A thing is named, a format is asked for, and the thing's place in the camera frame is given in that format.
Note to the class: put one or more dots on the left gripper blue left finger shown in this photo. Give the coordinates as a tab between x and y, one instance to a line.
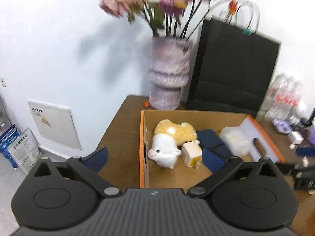
97	160

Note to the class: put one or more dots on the yellow white plush toy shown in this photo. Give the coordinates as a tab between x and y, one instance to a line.
167	138

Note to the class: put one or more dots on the small white cube device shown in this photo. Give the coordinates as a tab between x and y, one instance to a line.
295	137

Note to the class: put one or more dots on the water bottle left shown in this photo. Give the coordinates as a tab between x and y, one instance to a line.
274	97

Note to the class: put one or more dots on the white wall panel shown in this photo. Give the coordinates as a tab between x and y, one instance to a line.
55	123

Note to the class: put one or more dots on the dried pink flower bouquet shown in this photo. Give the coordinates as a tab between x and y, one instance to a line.
171	16

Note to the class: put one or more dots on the purple tissue pack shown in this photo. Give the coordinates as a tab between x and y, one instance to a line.
281	126

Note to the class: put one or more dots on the navy blue pouch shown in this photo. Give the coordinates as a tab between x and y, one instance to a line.
209	139

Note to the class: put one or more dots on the water bottle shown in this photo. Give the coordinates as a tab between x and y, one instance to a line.
296	97
274	97
284	98

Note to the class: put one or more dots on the water bottle right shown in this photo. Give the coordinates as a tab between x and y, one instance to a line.
296	97

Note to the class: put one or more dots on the yellow white small box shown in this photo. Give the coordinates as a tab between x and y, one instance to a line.
191	154

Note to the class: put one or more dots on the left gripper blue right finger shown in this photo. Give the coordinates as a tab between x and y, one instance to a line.
215	159

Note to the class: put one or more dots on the green binder clip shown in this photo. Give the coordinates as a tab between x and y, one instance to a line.
247	31

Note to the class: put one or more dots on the blue white carton on floor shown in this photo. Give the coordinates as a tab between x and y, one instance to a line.
20	149

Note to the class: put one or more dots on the water bottle middle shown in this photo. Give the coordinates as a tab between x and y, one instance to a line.
284	98

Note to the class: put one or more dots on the clear plastic bag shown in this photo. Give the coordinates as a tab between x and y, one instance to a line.
236	141

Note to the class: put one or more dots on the purple textured vase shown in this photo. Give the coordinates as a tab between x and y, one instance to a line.
168	72

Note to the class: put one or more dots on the black paper shopping bag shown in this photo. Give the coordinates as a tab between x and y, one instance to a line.
233	69

